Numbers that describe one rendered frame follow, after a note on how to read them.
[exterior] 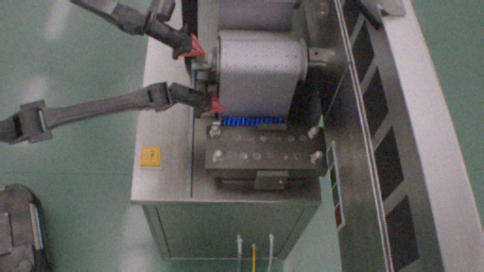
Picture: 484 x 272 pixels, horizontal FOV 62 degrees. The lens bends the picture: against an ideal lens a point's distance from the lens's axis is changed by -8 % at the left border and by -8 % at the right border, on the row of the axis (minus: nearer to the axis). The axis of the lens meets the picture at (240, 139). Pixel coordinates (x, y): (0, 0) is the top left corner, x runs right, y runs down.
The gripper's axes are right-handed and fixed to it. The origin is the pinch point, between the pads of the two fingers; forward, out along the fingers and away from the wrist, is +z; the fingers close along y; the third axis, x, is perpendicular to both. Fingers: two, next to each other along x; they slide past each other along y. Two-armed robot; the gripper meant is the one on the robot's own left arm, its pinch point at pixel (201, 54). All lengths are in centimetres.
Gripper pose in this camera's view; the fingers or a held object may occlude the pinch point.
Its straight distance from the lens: 137.2
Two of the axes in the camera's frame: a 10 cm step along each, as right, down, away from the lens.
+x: 6.9, -3.9, -6.1
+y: 0.5, 8.7, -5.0
